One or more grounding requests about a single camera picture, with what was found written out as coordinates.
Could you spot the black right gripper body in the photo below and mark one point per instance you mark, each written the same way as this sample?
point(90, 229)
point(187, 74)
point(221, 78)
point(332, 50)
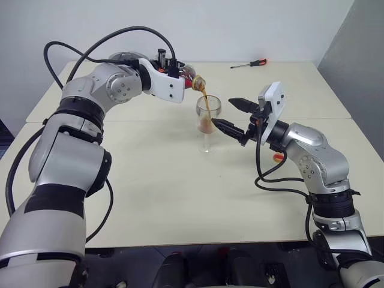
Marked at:
point(255, 126)

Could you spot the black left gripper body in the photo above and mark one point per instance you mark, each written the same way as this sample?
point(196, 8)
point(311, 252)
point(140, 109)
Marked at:
point(162, 63)

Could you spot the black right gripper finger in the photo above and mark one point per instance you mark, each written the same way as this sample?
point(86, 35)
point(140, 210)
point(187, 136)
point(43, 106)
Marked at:
point(244, 104)
point(228, 127)

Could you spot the clear drinking glass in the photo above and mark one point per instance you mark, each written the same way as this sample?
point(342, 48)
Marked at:
point(207, 126)

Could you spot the clear plastic cola bottle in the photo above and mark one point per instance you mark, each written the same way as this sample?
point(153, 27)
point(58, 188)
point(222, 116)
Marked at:
point(190, 73)

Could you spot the yellow bottle cap red tape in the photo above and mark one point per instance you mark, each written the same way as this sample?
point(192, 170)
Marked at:
point(277, 158)

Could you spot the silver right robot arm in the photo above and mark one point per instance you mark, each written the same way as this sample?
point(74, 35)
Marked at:
point(318, 156)

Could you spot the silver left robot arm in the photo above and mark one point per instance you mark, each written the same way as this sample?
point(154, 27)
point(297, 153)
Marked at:
point(66, 168)

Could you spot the dark rounded shape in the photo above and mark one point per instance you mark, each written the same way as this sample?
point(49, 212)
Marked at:
point(174, 271)
point(243, 270)

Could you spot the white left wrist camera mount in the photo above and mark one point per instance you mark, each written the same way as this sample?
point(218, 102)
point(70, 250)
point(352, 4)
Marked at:
point(166, 82)

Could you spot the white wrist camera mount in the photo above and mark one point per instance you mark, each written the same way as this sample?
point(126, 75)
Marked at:
point(166, 82)
point(274, 111)

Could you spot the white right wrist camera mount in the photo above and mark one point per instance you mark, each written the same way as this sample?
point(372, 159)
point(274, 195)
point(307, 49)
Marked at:
point(274, 111)

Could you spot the grey partition wall panel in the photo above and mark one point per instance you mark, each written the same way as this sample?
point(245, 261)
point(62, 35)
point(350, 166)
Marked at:
point(360, 60)

